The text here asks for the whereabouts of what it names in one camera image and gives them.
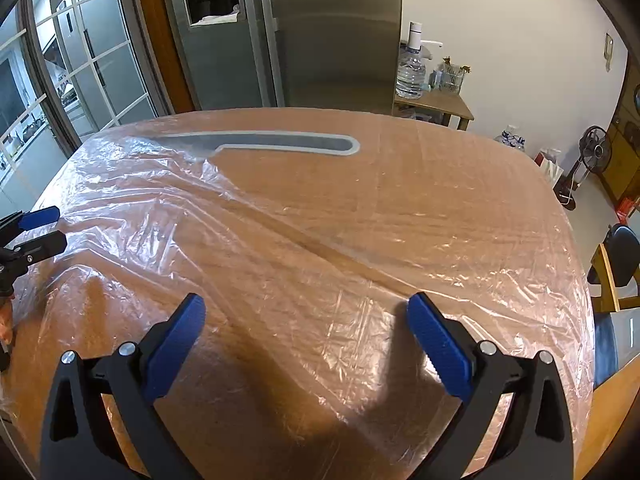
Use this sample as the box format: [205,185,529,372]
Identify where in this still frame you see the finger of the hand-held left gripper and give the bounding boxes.
[0,231,68,273]
[0,206,61,235]

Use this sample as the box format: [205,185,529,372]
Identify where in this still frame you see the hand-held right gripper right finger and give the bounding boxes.
[406,291,573,480]

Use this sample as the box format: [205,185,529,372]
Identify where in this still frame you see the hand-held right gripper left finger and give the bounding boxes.
[40,292,207,480]

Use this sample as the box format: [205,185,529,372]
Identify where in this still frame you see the person's left hand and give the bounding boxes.
[0,305,15,346]

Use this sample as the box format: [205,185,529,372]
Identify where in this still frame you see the white-framed glass door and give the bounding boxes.
[0,0,171,206]

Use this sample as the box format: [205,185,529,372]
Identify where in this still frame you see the wooden chair with dark cushion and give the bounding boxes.
[587,225,640,313]

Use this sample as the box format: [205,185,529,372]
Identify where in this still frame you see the white red paper bag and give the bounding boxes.
[534,147,564,182]

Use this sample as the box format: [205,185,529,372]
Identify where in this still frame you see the water bottles on floor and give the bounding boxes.
[495,127,527,154]

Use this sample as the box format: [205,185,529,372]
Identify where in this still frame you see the grey knife-shaped mat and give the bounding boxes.
[150,131,361,158]

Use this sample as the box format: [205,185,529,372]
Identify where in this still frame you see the small wooden side table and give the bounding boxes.
[394,87,475,131]

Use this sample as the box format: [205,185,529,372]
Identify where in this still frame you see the black floor fan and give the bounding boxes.
[555,125,612,211]

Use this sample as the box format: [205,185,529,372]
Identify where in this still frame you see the water bottle with white pump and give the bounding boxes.
[396,21,443,100]

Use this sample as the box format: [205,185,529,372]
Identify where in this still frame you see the stainless steel refrigerator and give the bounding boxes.
[157,0,403,113]

